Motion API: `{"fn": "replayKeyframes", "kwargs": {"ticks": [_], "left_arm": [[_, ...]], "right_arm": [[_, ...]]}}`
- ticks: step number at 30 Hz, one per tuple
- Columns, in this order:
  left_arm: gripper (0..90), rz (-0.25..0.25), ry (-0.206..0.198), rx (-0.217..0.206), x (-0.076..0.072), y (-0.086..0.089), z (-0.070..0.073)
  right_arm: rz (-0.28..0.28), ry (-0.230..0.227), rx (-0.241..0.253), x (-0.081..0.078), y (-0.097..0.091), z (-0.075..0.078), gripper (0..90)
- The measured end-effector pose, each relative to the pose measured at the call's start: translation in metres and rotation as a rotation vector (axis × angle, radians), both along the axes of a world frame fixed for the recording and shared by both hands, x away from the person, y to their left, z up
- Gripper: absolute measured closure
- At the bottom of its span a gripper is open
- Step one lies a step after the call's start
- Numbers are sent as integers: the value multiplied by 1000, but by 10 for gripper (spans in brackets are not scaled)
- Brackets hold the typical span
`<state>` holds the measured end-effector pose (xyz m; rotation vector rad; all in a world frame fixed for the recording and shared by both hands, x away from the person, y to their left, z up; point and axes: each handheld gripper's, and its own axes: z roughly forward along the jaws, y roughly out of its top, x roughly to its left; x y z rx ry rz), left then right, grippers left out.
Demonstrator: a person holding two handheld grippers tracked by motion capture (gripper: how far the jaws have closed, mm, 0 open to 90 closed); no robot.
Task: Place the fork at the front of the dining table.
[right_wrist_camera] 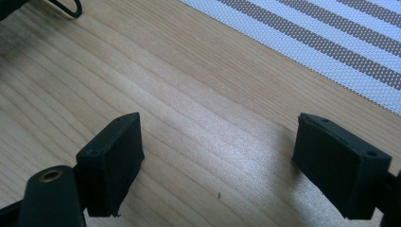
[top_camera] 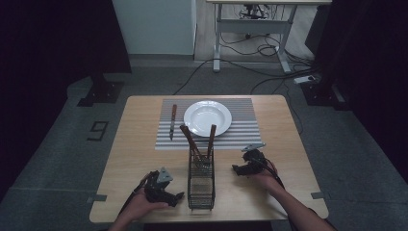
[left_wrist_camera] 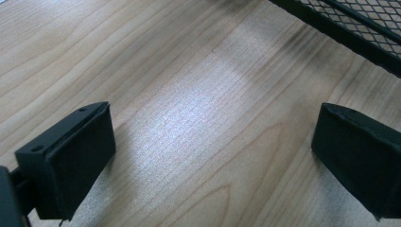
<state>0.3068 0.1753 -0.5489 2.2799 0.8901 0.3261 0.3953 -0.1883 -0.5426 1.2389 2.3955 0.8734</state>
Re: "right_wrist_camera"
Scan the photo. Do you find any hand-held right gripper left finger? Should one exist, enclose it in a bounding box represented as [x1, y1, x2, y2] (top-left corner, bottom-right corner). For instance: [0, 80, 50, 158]
[75, 112, 146, 218]

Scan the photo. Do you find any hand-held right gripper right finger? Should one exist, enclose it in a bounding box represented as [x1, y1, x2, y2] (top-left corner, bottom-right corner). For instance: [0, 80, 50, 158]
[291, 113, 392, 220]

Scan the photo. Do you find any white and brown striped mat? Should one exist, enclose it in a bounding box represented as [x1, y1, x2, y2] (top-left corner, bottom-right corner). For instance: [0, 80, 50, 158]
[178, 0, 401, 116]

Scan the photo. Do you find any black cable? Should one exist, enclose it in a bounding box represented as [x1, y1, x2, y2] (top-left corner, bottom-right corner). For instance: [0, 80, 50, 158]
[48, 0, 83, 19]

